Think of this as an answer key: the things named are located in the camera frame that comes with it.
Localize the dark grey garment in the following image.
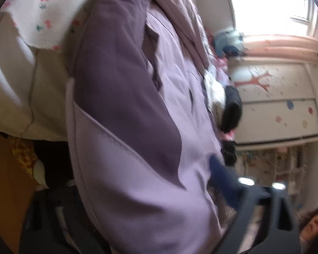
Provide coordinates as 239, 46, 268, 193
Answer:
221, 85, 243, 134

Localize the white quilted garment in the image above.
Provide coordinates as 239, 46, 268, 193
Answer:
204, 71, 227, 117

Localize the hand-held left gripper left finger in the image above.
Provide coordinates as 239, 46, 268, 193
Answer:
18, 180, 111, 254

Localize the white ladder shelf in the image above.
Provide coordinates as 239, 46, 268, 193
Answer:
238, 145, 308, 207

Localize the window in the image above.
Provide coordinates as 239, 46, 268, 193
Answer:
225, 0, 318, 36

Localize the purple two-tone jacket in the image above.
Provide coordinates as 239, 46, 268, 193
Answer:
65, 0, 238, 254

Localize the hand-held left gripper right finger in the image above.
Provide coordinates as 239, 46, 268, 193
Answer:
209, 156, 302, 254

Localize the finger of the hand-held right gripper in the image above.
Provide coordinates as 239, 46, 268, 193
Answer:
221, 140, 238, 166

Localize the yellow patterned cloth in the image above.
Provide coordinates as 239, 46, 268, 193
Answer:
9, 135, 41, 175

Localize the tree wall sticker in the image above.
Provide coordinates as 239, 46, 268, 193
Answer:
234, 71, 272, 92

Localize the person's head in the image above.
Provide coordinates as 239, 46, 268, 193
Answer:
298, 201, 318, 254

